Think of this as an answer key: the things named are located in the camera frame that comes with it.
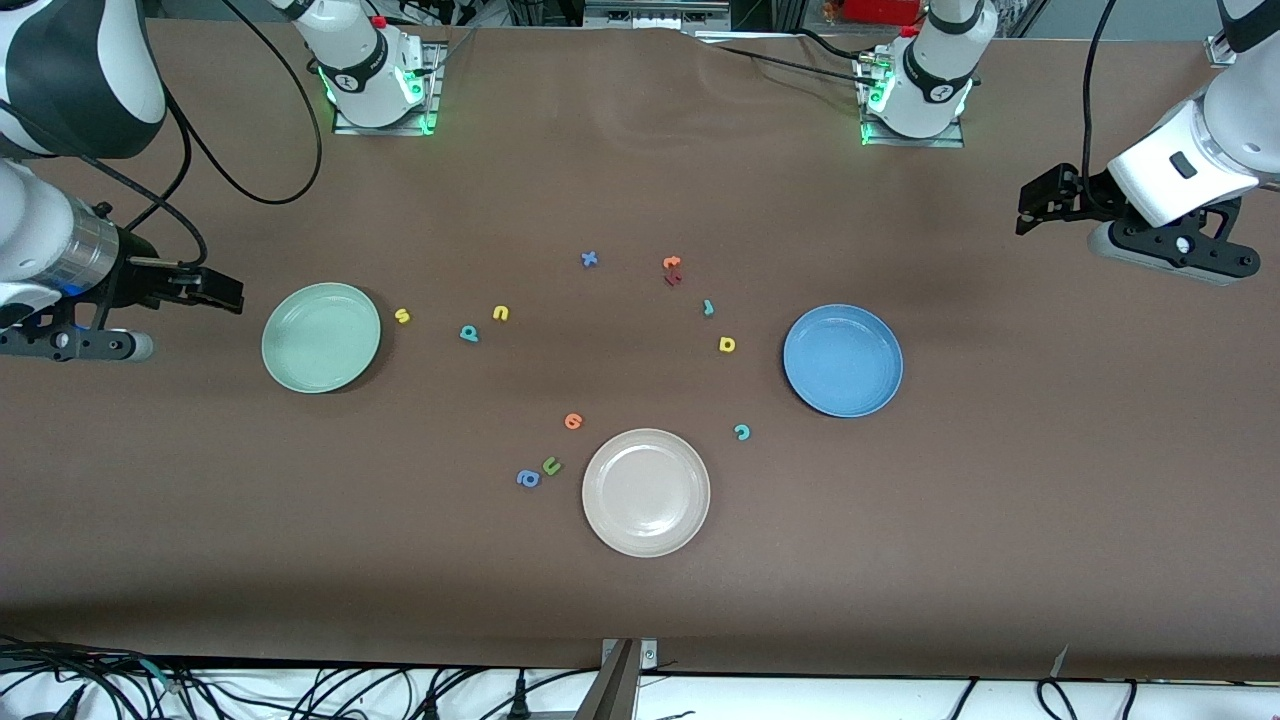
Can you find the green plate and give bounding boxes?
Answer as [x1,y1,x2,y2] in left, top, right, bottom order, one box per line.
[262,282,382,394]

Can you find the red box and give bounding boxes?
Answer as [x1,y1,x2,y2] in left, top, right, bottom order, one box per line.
[840,0,926,26]

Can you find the blue plate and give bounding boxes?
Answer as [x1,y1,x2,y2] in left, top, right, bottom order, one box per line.
[783,304,904,418]

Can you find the grey equipment box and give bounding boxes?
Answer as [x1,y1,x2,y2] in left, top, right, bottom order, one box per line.
[585,0,731,31]

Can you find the beige plate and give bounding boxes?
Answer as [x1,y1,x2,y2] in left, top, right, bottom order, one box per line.
[582,428,712,558]

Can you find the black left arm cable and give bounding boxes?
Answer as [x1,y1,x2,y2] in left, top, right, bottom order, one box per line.
[1083,0,1123,211]

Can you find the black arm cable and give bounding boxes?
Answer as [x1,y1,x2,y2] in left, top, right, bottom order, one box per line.
[1083,0,1123,211]
[100,0,324,271]

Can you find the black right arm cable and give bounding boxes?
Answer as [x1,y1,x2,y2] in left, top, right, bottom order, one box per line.
[100,0,324,271]

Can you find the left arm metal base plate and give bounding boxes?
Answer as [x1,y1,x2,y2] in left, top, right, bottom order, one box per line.
[858,48,966,149]

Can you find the short black table cable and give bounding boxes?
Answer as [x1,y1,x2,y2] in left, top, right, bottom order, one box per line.
[795,28,881,59]

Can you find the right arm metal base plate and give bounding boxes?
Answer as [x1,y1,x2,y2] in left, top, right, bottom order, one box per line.
[333,42,447,136]

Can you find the long black table cable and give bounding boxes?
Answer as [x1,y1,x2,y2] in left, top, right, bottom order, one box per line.
[690,35,876,86]

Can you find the tangled black floor cables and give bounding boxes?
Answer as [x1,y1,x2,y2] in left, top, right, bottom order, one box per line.
[0,635,201,720]

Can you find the looped black floor cable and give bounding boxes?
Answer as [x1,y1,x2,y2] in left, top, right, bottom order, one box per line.
[1035,678,1141,720]

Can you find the aluminium frame profile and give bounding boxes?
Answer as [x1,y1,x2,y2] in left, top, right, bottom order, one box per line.
[575,640,641,720]

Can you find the small metal bracket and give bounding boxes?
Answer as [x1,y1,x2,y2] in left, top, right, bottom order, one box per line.
[600,638,659,671]

